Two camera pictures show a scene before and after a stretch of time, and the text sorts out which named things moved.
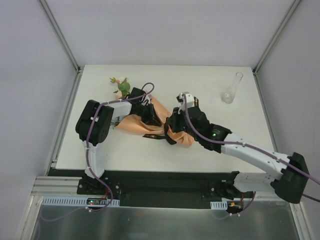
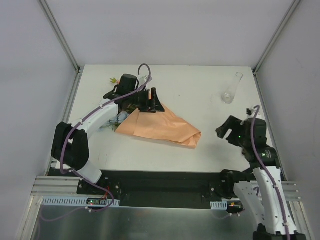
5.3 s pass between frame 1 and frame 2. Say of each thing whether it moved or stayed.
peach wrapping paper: stayed
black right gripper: moved
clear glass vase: stayed
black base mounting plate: stayed
